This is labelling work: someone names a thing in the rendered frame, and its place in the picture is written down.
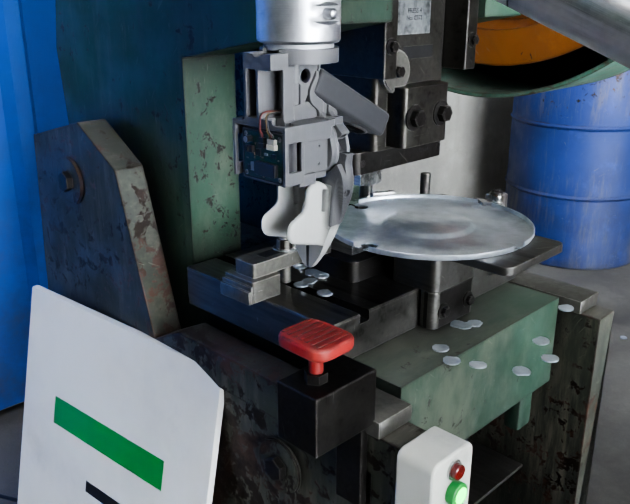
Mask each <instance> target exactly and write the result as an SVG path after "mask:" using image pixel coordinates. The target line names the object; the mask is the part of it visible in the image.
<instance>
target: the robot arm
mask: <svg viewBox="0 0 630 504"><path fill-rule="evenodd" d="M495 1H497V2H499V3H501V4H503V5H505V6H507V7H509V8H511V9H513V10H515V11H517V12H519V13H521V14H523V15H525V16H527V17H529V18H531V19H533V20H534V21H536V22H538V23H540V24H542V25H544V26H546V27H548V28H550V29H552V30H554V31H556V32H558V33H560V34H562V35H564V36H566V37H568V38H570V39H572V40H574V41H576V42H578V43H580V44H582V45H584V46H586V47H588V48H590V49H592V50H594V51H596V52H598V53H600V54H601V55H603V56H605V57H607V58H609V59H611V60H613V61H615V62H617V63H619V64H621V65H623V66H625V67H627V68H629V69H630V0H495ZM256 39H257V40H258V41H259V42H260V43H263V45H262V46H259V51H251V52H243V85H244V116H243V117H237V118H232V122H233V152H234V174H240V173H244V176H245V177H247V178H250V179H254V180H258V181H262V182H265V183H269V184H273V185H276V186H277V200H276V203H275V205H274V206H273V207H272V208H271V209H270V210H269V211H267V212H266V213H265V214H264V215H263V217H262V219H261V228H262V231H263V233H264V234H265V235H267V236H278V237H287V239H288V241H289V242H290V243H291V244H295V246H296V249H297V251H298V254H299V256H300V258H301V260H302V262H303V263H304V265H305V266H308V267H310V268H311V267H314V266H315V265H317V263H318V262H319V261H320V260H321V258H322V257H323V256H324V254H325V253H326V251H327V249H328V248H329V246H330V244H331V242H332V240H333V238H334V236H335V234H336V232H337V230H338V227H339V224H341V223H342V221H343V219H344V216H345V213H346V210H347V208H348V205H349V202H350V200H351V196H352V192H353V185H354V175H353V167H352V160H353V155H354V154H353V153H352V152H350V146H349V140H348V134H349V131H350V132H352V133H355V134H366V133H369V134H374V135H378V136H380V135H382V134H383V133H384V130H385V127H386V125H387V122H388V119H389V114H388V113H387V112H386V111H384V110H383V109H381V108H380V107H378V106H377V105H375V104H374V103H373V102H372V101H371V100H369V99H367V98H365V97H364V96H362V95H361V94H359V93H358V92H356V91H355V90H353V89H352V88H350V87H349V86H348V85H346V84H345V83H343V82H342V81H340V80H339V79H337V78H336V77H334V76H333V75H332V74H330V73H329V72H327V71H326V70H324V69H322V68H320V65H321V64H331V63H337V62H339V46H336V45H334V43H338V42H339V41H340V40H341V0H256ZM239 133H243V160H242V161H239V150H238V134H239ZM320 177H321V178H323V180H322V183H321V182H319V181H316V178H320Z"/></svg>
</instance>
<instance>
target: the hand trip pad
mask: <svg viewBox="0 0 630 504"><path fill-rule="evenodd" d="M278 341H279V345H280V346H281V347H282V348H284V349H285V350H288V351H290V352H292V353H294V354H296V355H298V356H300V357H302V358H304V359H307V360H308V371H309V373H310V374H313V375H319V374H322V373H323V372H324V362H328V361H331V360H333V359H335V358H337V357H339V356H341V355H343V354H345V353H347V352H349V351H350V350H352V349H353V346H354V337H353V335H352V334H351V333H350V332H348V331H346V330H343V329H341V328H339V327H336V326H334V325H331V324H329V323H327V322H324V321H322V320H318V319H312V318H310V319H307V320H304V321H301V322H299V323H296V324H294V325H292V326H289V327H287V328H284V329H283V330H281V331H280V333H279V335H278Z"/></svg>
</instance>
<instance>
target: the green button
mask: <svg viewBox="0 0 630 504"><path fill-rule="evenodd" d="M462 488H466V490H467V491H468V487H467V485H466V484H465V483H464V482H462V481H460V480H458V481H457V480H453V481H452V482H451V483H450V484H449V486H448V488H447V490H446V493H445V501H446V502H447V503H448V504H457V503H456V497H457V494H458V492H459V491H460V489H462Z"/></svg>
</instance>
